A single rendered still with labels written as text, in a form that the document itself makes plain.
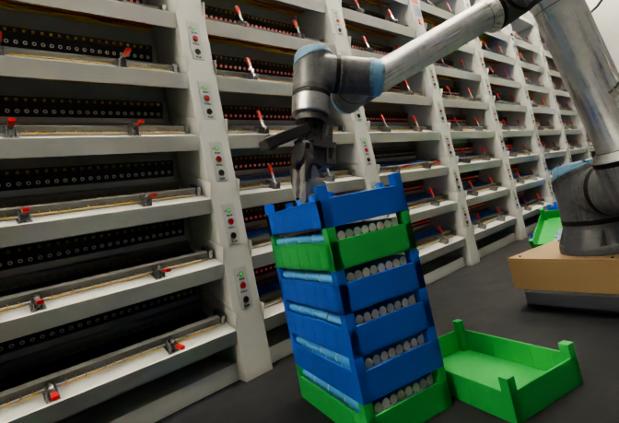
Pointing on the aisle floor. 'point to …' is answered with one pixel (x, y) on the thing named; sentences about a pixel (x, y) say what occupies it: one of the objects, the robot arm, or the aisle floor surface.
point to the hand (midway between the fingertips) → (299, 201)
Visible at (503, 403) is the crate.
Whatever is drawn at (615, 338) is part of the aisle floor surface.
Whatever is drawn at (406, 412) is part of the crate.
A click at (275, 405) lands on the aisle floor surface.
